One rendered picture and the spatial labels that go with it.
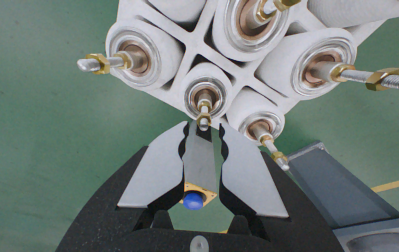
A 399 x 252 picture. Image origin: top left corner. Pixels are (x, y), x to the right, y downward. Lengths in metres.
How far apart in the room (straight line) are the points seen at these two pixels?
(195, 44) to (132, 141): 0.54
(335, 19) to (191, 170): 0.34
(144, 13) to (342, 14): 0.30
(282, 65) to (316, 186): 0.51
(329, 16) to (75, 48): 0.65
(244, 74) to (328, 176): 0.52
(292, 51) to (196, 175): 0.26
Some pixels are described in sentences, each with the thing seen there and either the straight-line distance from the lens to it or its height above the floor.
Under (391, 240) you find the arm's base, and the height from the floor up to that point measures 0.31.
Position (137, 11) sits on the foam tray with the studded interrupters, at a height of 0.18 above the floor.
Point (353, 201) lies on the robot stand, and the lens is 0.64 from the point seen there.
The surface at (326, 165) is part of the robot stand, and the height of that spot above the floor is 0.11.
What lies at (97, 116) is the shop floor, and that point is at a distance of 0.69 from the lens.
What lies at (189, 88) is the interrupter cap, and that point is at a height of 0.25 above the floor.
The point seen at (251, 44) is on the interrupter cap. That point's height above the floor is 0.25.
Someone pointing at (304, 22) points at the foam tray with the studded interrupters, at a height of 0.18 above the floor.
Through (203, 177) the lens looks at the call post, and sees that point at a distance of 0.28.
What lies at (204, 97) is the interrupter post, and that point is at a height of 0.27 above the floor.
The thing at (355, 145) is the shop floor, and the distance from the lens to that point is 0.88.
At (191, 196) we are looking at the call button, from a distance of 0.27.
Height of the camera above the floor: 0.45
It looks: 58 degrees down
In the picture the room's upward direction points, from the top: 174 degrees counter-clockwise
